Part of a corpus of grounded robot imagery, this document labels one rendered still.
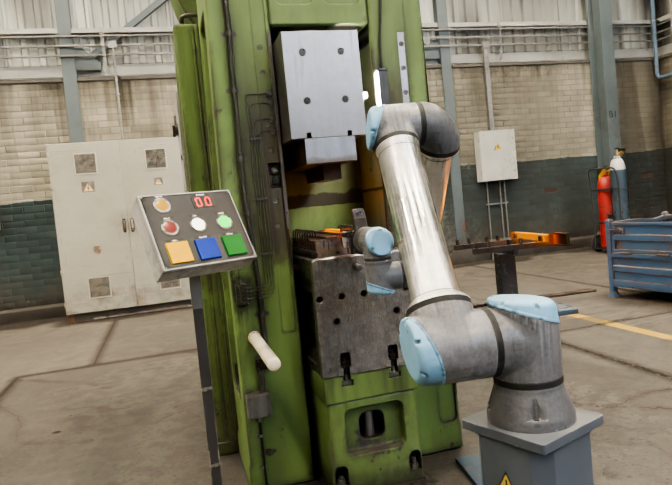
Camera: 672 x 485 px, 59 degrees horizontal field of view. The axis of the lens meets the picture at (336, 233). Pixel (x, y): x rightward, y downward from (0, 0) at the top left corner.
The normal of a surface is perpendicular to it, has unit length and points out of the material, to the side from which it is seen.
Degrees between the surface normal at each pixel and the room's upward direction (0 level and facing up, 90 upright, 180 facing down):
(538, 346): 90
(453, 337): 59
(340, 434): 90
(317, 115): 90
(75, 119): 90
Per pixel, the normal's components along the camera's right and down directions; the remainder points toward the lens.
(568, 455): 0.58, -0.01
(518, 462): -0.80, 0.11
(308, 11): 0.27, 0.03
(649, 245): -0.92, 0.10
